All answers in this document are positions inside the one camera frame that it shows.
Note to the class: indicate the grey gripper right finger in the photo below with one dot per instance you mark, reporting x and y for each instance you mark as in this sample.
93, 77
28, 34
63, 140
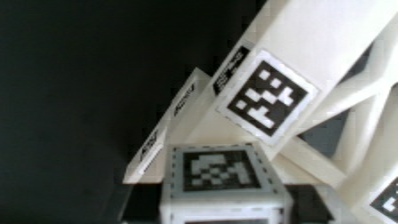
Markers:
319, 206

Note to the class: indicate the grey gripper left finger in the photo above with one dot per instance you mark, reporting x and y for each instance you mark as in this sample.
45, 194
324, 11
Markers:
133, 205

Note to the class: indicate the small tag cube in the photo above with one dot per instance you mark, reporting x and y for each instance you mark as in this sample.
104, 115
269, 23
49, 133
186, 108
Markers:
223, 189

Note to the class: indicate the white chair seat part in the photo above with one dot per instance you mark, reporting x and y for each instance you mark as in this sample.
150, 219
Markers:
193, 125

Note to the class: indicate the white chair back frame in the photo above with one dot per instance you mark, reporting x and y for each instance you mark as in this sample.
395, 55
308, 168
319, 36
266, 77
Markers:
312, 35

